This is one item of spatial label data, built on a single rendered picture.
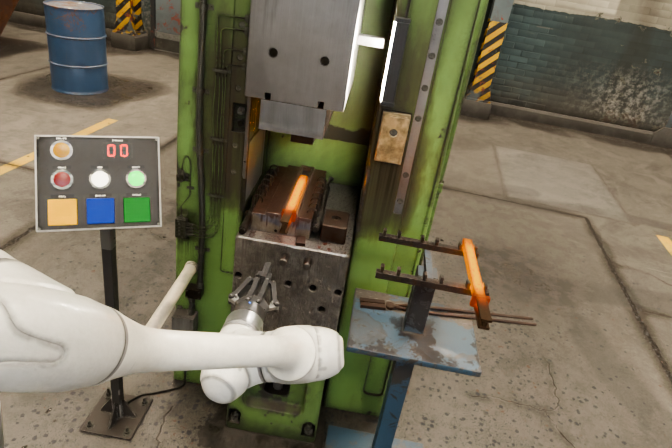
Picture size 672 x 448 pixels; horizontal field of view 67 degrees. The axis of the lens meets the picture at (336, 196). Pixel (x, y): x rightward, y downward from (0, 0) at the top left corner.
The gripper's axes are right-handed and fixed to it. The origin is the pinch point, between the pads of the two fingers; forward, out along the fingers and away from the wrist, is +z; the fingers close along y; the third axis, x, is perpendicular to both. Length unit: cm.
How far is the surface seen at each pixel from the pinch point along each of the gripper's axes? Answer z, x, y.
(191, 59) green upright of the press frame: 49, 42, -39
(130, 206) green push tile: 18.4, 2.3, -45.6
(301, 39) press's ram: 35, 56, -2
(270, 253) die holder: 29.0, -12.4, -3.8
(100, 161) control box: 22, 14, -56
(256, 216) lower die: 35.0, -2.9, -10.7
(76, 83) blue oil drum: 400, -87, -287
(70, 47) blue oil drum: 399, -49, -290
